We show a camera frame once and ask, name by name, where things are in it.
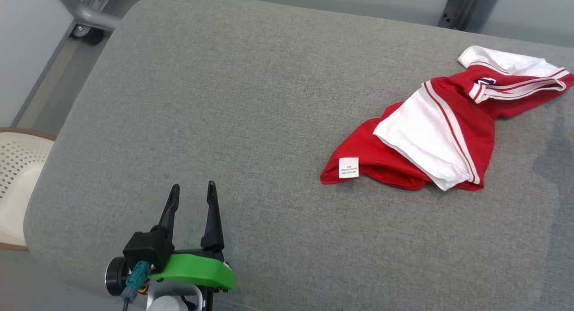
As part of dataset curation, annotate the grey bent metal tube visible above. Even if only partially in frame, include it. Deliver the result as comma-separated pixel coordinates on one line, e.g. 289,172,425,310
52,0,122,31

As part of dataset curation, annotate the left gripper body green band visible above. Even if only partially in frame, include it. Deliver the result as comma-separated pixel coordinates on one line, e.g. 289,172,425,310
148,247,236,294

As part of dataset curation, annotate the black caster wheel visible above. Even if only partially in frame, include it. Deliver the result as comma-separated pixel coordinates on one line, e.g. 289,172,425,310
72,24,105,46

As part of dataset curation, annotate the red white basketball jersey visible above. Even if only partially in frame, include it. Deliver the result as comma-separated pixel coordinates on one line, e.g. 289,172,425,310
320,45,574,191

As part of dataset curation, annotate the left camera cable teal plug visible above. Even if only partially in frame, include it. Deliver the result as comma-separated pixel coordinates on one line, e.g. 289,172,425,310
120,261,153,311

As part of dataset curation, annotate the cream woven laundry basket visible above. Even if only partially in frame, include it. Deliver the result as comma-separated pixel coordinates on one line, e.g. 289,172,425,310
0,127,57,252

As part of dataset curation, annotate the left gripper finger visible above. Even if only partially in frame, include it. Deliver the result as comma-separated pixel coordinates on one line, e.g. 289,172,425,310
200,181,225,251
158,184,181,242

